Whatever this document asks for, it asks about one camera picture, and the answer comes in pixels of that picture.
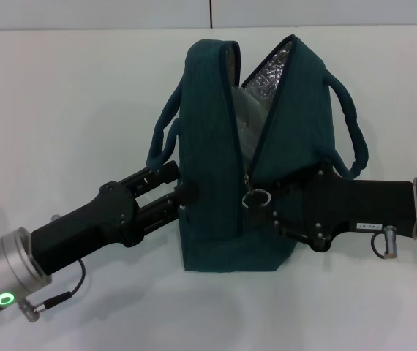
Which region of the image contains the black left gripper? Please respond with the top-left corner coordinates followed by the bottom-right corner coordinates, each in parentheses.
top-left (31, 160), bottom-right (199, 275)

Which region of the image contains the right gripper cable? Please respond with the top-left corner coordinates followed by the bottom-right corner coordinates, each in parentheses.
top-left (371, 225), bottom-right (400, 260)

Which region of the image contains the silver zipper key ring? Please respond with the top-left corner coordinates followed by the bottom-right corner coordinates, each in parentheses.
top-left (240, 174), bottom-right (271, 210)

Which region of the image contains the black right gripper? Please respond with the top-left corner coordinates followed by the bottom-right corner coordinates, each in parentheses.
top-left (250, 164), bottom-right (417, 253)

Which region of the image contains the clear container with blue lid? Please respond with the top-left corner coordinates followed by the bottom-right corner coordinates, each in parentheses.
top-left (232, 86), bottom-right (268, 164)

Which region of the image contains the teal fabric lunch bag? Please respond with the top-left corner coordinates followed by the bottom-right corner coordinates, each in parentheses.
top-left (146, 34), bottom-right (370, 273)

